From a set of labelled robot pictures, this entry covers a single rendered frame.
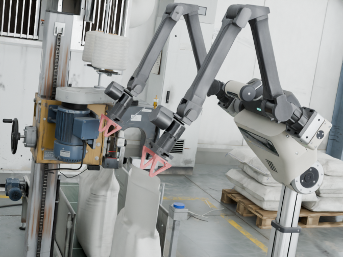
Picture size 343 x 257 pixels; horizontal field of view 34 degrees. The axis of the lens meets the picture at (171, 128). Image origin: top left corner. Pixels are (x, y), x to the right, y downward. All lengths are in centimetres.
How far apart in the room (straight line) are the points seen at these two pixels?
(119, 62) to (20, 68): 294
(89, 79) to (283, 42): 329
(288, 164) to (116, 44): 93
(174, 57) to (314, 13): 246
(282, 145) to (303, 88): 596
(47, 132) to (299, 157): 121
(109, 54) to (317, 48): 593
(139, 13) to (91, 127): 354
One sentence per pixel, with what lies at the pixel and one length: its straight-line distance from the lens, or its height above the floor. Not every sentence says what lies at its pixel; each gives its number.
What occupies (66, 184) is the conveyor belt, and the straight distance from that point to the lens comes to 470.
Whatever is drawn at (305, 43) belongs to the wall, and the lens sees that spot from 814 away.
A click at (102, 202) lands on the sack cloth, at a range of 321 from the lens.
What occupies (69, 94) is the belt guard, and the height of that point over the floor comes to 140.
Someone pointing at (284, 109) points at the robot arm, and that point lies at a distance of 205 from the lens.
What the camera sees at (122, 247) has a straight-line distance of 268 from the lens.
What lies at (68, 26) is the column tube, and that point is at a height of 170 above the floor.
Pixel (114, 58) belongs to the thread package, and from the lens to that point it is 258.
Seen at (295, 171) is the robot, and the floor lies 124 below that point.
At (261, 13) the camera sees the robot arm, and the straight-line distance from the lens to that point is 197.
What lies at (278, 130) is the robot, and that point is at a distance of 228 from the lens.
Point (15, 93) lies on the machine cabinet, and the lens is 549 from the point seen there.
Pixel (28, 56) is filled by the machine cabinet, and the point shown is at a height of 131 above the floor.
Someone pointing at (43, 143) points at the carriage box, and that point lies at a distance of 278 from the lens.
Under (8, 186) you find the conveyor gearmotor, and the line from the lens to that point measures 462.
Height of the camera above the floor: 175
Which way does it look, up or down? 10 degrees down
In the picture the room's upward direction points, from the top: 8 degrees clockwise
